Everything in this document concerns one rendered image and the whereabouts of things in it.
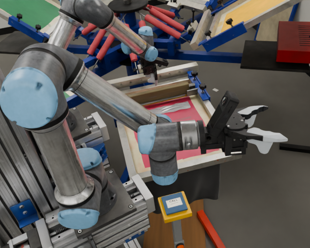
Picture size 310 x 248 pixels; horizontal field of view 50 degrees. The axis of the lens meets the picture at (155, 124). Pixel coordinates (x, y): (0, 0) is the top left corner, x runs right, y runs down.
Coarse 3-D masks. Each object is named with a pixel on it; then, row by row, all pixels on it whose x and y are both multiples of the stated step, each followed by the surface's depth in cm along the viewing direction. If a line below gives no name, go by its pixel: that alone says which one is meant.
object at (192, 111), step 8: (160, 104) 212; (168, 104) 211; (192, 104) 209; (168, 112) 205; (176, 112) 204; (184, 112) 203; (192, 112) 203; (184, 152) 178; (192, 152) 177; (200, 152) 176; (208, 152) 176
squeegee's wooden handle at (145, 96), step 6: (180, 84) 208; (186, 84) 208; (150, 90) 207; (156, 90) 206; (162, 90) 206; (168, 90) 207; (174, 90) 208; (180, 90) 209; (186, 90) 210; (132, 96) 204; (138, 96) 205; (144, 96) 206; (150, 96) 207; (156, 96) 208; (162, 96) 209; (168, 96) 210; (138, 102) 208
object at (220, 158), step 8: (176, 80) 225; (184, 80) 224; (136, 88) 223; (144, 88) 222; (152, 88) 222; (208, 104) 201; (208, 112) 198; (120, 128) 192; (120, 136) 187; (128, 144) 182; (128, 152) 177; (232, 152) 169; (240, 152) 169; (128, 160) 172; (192, 160) 168; (200, 160) 167; (208, 160) 167; (216, 160) 167; (224, 160) 169; (128, 168) 168; (184, 168) 165; (192, 168) 167; (144, 176) 163
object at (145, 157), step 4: (152, 104) 213; (156, 104) 212; (148, 108) 210; (152, 108) 210; (136, 136) 191; (136, 140) 189; (176, 152) 178; (144, 156) 178; (148, 156) 178; (180, 156) 176; (144, 160) 176; (148, 160) 176; (144, 164) 174; (148, 164) 174
